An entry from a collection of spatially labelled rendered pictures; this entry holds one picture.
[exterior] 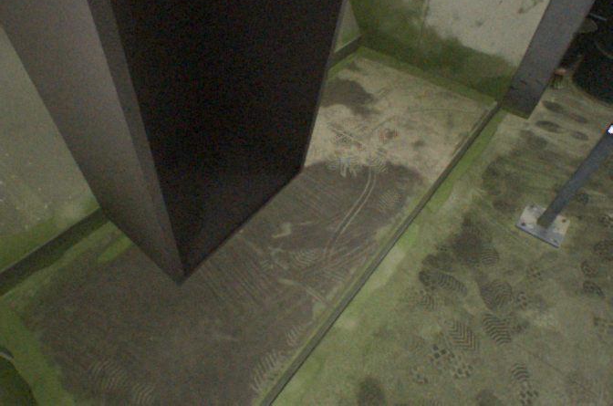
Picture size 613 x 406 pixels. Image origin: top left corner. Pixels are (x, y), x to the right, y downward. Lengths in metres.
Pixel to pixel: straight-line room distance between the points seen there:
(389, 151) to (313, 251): 0.79
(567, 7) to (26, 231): 2.75
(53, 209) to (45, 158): 0.22
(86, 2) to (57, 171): 1.46
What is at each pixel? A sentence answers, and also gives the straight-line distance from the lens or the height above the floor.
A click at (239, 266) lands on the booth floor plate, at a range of 1.70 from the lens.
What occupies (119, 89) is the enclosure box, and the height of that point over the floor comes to 1.22.
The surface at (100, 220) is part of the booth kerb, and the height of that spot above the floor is 0.10.
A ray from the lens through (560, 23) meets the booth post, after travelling 2.53.
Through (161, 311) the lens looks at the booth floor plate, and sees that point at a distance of 1.69.
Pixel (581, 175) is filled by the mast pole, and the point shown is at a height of 0.37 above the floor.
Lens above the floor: 1.51
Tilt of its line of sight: 47 degrees down
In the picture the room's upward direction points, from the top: straight up
